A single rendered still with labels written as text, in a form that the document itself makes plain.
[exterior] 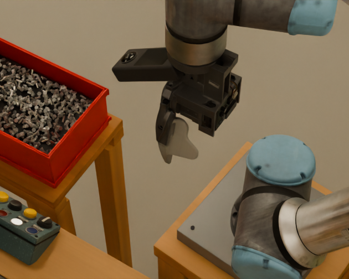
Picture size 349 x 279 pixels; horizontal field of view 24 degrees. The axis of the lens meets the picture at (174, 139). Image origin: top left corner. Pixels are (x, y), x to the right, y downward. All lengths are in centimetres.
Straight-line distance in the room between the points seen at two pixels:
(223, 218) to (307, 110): 136
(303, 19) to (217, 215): 74
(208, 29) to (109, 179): 105
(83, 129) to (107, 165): 21
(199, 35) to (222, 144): 184
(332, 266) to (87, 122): 58
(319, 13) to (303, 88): 206
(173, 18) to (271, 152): 50
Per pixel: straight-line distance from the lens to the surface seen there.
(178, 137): 109
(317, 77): 299
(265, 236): 129
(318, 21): 90
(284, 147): 139
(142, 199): 263
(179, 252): 156
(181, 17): 92
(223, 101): 103
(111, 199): 201
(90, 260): 151
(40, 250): 151
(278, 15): 90
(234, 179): 161
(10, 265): 152
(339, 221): 122
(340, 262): 159
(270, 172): 135
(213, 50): 96
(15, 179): 174
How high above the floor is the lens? 222
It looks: 54 degrees down
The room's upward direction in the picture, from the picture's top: straight up
